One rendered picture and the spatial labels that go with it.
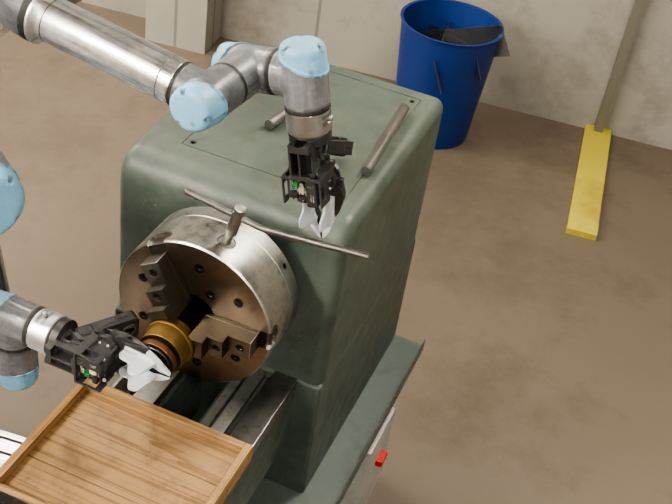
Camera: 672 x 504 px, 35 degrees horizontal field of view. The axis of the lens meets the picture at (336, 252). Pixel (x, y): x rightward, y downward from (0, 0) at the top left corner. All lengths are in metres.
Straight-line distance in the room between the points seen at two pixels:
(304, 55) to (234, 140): 0.50
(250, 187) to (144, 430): 0.49
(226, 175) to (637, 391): 2.05
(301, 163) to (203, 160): 0.37
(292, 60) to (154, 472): 0.78
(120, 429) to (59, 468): 0.14
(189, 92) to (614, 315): 2.62
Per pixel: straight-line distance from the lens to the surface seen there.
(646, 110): 5.01
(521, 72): 4.97
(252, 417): 2.07
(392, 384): 2.65
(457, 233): 4.13
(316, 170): 1.73
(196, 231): 1.88
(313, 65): 1.65
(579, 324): 3.87
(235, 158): 2.05
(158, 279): 1.88
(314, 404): 2.17
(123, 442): 1.99
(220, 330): 1.89
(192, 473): 1.94
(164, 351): 1.83
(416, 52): 4.40
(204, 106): 1.58
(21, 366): 1.98
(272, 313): 1.88
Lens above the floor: 2.37
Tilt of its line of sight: 37 degrees down
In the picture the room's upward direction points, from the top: 9 degrees clockwise
